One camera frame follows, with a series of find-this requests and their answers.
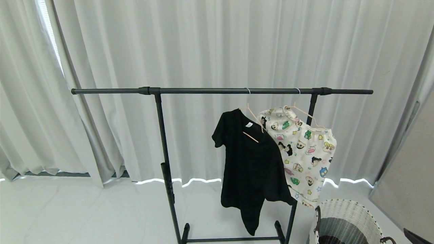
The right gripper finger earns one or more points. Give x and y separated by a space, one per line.
415 237

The pink clothes hanger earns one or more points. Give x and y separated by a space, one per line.
310 117
252 117

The white curtain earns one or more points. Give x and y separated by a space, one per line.
203 40

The black garment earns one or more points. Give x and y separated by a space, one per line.
251 169

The white laundry basket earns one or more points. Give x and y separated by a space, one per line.
346 213

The black clothes rack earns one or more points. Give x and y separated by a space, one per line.
203 90

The cream printed garment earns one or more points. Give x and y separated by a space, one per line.
305 156

